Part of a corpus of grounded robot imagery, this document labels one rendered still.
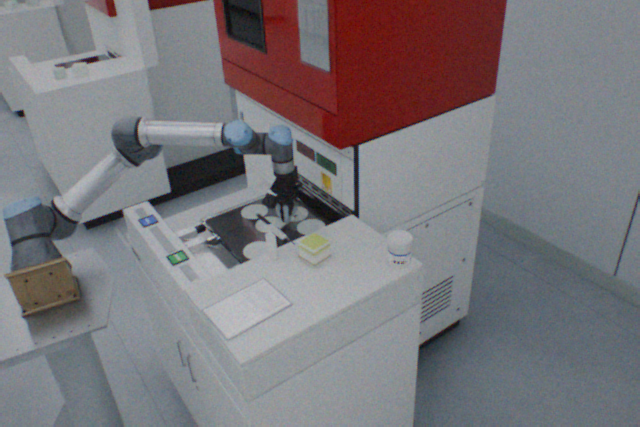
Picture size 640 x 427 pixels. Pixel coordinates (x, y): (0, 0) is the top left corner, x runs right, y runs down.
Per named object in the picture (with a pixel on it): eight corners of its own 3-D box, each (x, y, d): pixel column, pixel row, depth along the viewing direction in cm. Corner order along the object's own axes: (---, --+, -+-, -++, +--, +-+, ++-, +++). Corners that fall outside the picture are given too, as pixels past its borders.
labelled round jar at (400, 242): (399, 252, 168) (400, 226, 164) (415, 263, 163) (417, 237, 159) (382, 260, 165) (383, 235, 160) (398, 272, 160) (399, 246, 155)
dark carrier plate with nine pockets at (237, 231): (284, 190, 217) (284, 189, 216) (336, 229, 192) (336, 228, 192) (205, 221, 200) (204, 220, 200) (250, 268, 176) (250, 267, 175)
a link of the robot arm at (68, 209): (14, 220, 183) (133, 110, 182) (43, 223, 197) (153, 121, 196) (34, 247, 180) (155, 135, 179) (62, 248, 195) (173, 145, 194)
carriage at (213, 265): (194, 237, 199) (193, 230, 198) (242, 290, 173) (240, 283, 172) (173, 245, 196) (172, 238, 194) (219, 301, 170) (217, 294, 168)
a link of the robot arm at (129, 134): (98, 108, 171) (249, 112, 164) (116, 117, 182) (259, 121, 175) (94, 145, 170) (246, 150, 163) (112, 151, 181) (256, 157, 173)
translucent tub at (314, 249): (315, 248, 172) (314, 230, 168) (332, 258, 167) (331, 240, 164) (297, 259, 167) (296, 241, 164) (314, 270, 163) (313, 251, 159)
